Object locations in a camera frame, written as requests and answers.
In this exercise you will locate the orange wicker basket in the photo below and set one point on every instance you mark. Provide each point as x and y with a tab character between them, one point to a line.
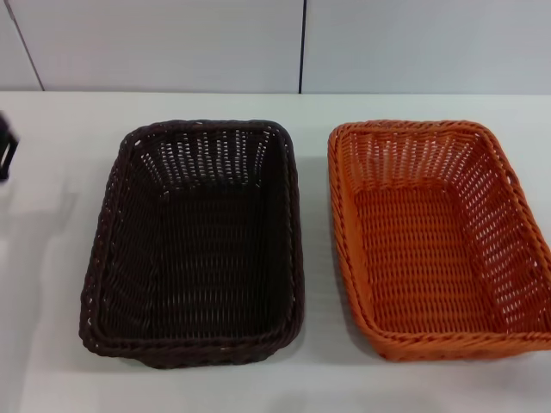
413	258

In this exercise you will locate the dark brown wicker basket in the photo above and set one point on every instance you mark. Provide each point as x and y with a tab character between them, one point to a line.
193	258

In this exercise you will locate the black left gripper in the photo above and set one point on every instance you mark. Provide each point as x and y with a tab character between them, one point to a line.
6	155

